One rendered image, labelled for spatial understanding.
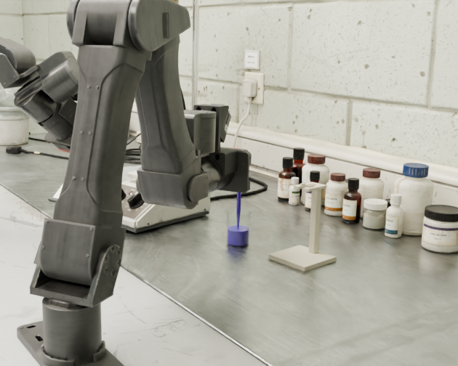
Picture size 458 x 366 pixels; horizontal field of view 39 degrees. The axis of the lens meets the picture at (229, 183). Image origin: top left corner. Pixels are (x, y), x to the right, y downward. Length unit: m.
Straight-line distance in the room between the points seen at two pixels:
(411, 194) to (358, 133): 0.33
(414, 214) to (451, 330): 0.41
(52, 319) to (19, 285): 0.28
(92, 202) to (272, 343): 0.28
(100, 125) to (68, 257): 0.14
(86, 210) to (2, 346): 0.21
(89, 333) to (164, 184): 0.24
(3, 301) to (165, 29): 0.43
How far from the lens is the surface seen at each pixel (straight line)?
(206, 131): 0.92
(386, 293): 0.98
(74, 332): 0.72
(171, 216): 1.25
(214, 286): 0.96
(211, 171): 0.95
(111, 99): 0.71
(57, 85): 1.12
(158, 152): 0.84
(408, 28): 1.44
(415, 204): 1.25
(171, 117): 0.83
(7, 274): 1.04
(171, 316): 0.86
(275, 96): 1.76
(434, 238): 1.18
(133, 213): 1.21
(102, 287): 0.71
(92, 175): 0.70
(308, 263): 1.05
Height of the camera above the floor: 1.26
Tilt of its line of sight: 13 degrees down
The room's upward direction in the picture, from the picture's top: 1 degrees clockwise
